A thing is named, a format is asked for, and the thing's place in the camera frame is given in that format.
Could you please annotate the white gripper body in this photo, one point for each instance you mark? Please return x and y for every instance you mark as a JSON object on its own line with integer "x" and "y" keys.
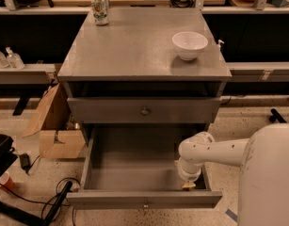
{"x": 188, "y": 175}

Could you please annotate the grey drawer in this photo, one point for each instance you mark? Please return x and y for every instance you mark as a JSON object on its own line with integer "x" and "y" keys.
{"x": 144, "y": 110}
{"x": 133, "y": 167}

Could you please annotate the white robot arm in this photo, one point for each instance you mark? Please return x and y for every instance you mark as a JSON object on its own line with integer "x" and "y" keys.
{"x": 263, "y": 159}

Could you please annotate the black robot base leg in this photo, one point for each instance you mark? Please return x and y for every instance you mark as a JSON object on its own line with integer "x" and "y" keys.
{"x": 276, "y": 116}

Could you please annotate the grey wooden drawer cabinet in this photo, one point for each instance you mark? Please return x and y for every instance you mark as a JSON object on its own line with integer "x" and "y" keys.
{"x": 133, "y": 57}

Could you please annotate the grey top drawer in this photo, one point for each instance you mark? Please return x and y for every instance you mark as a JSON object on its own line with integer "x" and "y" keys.
{"x": 144, "y": 110}

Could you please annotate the open cardboard box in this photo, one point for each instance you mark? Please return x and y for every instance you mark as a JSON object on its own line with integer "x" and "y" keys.
{"x": 59, "y": 139}

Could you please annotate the white ceramic bowl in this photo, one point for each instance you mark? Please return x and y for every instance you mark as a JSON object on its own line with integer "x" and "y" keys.
{"x": 189, "y": 45}

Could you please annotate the white pump bottle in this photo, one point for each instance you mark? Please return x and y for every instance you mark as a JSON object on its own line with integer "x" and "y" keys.
{"x": 220, "y": 45}

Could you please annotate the black power adapter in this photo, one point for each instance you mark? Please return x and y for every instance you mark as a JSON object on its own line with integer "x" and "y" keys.
{"x": 25, "y": 161}

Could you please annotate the black stand base bar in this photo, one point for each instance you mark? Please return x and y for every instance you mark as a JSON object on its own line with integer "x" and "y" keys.
{"x": 31, "y": 220}

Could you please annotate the red plastic cup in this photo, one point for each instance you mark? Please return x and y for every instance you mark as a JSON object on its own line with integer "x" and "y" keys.
{"x": 6, "y": 183}

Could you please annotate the black bin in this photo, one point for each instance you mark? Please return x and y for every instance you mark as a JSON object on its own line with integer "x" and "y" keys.
{"x": 7, "y": 156}

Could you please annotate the clear sanitizer bottle right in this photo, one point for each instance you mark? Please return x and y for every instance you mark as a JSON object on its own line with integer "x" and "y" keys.
{"x": 14, "y": 59}

